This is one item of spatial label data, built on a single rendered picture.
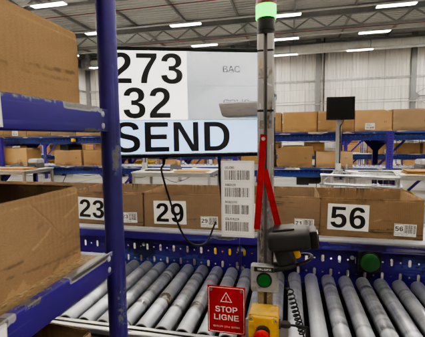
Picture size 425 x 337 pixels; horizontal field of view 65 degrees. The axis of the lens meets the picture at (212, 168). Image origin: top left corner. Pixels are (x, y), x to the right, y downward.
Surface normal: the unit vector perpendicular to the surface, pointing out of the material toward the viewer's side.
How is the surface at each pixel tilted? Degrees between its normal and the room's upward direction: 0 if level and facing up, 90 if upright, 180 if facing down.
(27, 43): 91
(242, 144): 86
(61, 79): 91
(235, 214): 90
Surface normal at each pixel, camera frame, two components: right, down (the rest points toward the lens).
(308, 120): -0.21, 0.08
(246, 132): 0.12, 0.02
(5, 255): 0.98, 0.03
